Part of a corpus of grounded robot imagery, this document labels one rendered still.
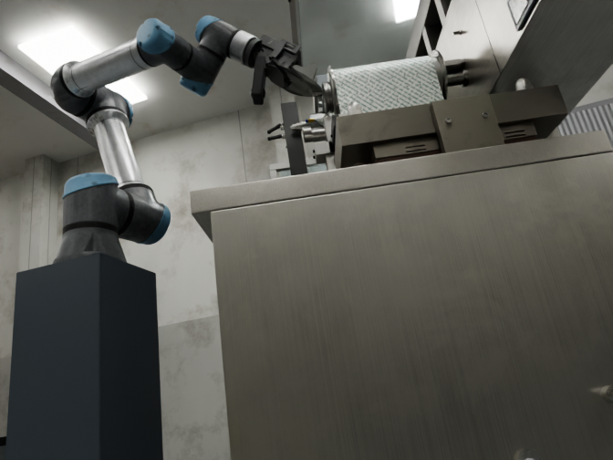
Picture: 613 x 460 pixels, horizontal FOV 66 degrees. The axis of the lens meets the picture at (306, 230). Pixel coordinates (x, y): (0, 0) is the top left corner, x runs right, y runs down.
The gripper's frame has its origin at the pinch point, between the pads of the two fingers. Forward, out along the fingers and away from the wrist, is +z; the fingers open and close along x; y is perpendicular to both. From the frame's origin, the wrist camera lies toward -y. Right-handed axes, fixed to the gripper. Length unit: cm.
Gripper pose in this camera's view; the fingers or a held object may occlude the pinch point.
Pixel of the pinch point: (316, 92)
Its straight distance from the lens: 118.8
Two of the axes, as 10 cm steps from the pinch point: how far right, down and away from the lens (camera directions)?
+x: 0.4, 3.3, 9.4
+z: 8.5, 4.9, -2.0
